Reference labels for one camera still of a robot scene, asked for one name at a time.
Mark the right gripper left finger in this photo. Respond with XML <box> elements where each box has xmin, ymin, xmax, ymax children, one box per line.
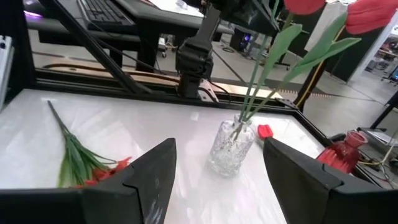
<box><xmin>0</xmin><ymin>138</ymin><xmax>177</xmax><ymax>224</ymax></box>

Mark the black orange-striped floor mat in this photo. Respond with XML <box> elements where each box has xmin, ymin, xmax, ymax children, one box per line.
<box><xmin>273</xmin><ymin>88</ymin><xmax>330</xmax><ymax>98</ymax></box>

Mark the black desk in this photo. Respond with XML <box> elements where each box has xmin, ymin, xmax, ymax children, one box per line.
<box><xmin>26</xmin><ymin>0</ymin><xmax>234</xmax><ymax>63</ymax></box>

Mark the red artificial tulip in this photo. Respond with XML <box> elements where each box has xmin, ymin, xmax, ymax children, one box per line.
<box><xmin>257</xmin><ymin>124</ymin><xmax>274</xmax><ymax>141</ymax></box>
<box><xmin>242</xmin><ymin>0</ymin><xmax>398</xmax><ymax>125</ymax></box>
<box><xmin>239</xmin><ymin>0</ymin><xmax>326</xmax><ymax>125</ymax></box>

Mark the red glass vase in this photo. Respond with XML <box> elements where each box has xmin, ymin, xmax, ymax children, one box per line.
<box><xmin>316</xmin><ymin>130</ymin><xmax>369</xmax><ymax>174</ymax></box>

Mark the black computer tower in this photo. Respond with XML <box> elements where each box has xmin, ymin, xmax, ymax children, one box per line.
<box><xmin>229</xmin><ymin>27</ymin><xmax>259</xmax><ymax>52</ymax></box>

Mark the clear glass vase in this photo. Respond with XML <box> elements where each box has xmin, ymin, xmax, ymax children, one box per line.
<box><xmin>207</xmin><ymin>113</ymin><xmax>256</xmax><ymax>178</ymax></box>

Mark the backlit black keyboard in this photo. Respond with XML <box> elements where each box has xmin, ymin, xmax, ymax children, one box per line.
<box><xmin>76</xmin><ymin>0</ymin><xmax>134</xmax><ymax>26</ymax></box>

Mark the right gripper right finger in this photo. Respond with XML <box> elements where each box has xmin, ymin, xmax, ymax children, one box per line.
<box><xmin>263</xmin><ymin>137</ymin><xmax>398</xmax><ymax>224</ymax></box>

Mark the red small-blossom flower bunch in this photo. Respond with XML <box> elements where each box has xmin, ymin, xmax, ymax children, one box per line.
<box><xmin>46</xmin><ymin>99</ymin><xmax>134</xmax><ymax>190</ymax></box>

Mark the silver aluminium bracket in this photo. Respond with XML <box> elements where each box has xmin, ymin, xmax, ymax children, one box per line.
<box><xmin>0</xmin><ymin>34</ymin><xmax>15</xmax><ymax>106</ymax></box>

